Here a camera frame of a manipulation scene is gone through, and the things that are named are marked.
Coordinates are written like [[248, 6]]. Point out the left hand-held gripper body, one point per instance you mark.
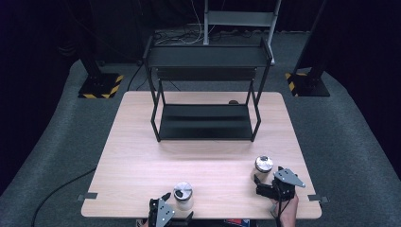
[[164, 213]]

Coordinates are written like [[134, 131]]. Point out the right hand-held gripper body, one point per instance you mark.
[[285, 184]]

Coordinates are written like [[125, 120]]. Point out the silver can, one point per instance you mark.
[[263, 165], [183, 195]]

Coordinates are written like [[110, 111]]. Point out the black metal two-tier rack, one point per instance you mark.
[[206, 56]]

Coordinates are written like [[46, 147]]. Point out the person's left hand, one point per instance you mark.
[[145, 224]]

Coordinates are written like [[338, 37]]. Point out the person's right hand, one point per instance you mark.
[[288, 211]]

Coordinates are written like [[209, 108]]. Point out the red and blue object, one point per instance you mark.
[[237, 222]]

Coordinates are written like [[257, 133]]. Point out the small dark round cap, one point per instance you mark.
[[233, 102]]

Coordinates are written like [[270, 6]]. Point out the black stand with striped base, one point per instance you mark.
[[101, 85], [310, 83]]

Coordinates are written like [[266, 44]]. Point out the grey table bracket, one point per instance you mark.
[[318, 198], [87, 196]]

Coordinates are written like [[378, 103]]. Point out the grey metal frame stand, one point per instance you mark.
[[241, 18]]

